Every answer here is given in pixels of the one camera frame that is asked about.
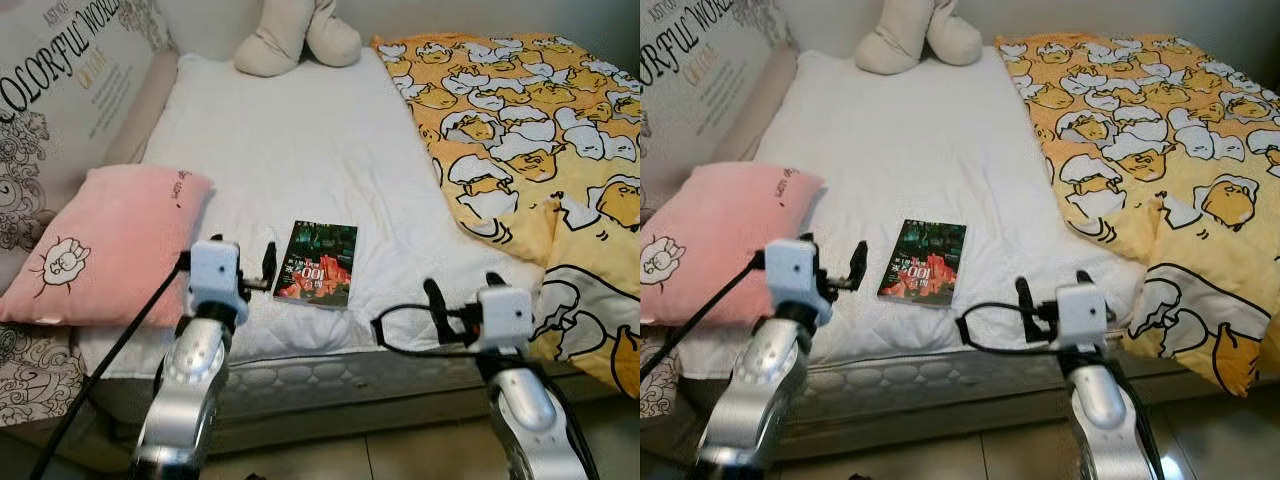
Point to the pink pillow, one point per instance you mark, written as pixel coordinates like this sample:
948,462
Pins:
110,240
730,240

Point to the beige plush toy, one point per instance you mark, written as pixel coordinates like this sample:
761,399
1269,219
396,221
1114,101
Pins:
290,40
910,40

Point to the grey printed headboard cover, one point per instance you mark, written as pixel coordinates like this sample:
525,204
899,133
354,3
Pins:
700,70
60,90

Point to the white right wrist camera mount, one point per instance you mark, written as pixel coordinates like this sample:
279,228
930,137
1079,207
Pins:
1083,315
505,315

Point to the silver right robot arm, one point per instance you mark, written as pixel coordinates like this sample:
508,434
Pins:
1100,410
525,410

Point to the yellow cartoon print blanket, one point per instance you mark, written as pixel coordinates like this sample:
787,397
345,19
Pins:
520,120
1140,120

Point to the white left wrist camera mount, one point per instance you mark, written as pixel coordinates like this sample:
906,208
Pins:
795,270
213,270

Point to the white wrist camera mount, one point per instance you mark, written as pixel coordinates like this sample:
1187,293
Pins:
1083,315
505,315
795,270
213,270

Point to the dark green red book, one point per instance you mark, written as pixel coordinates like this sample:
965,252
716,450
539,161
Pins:
922,263
315,265

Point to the white quilted mattress pad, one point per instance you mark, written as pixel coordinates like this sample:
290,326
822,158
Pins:
300,150
900,150

